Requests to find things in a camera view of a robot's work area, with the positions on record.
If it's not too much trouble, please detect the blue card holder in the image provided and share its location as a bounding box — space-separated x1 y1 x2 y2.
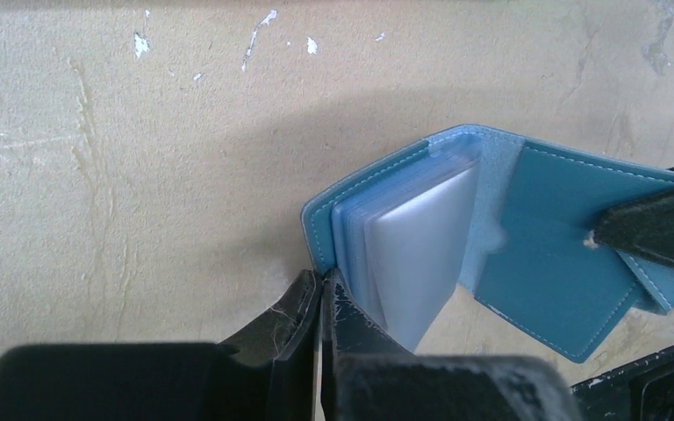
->
301 125 674 363

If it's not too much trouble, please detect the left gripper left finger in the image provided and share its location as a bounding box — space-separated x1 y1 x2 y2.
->
0 270 322 420

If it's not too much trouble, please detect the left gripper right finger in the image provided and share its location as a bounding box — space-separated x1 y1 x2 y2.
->
320 269 582 420

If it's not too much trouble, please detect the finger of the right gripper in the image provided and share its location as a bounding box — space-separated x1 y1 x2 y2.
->
593 189 674 269
571 346 674 421

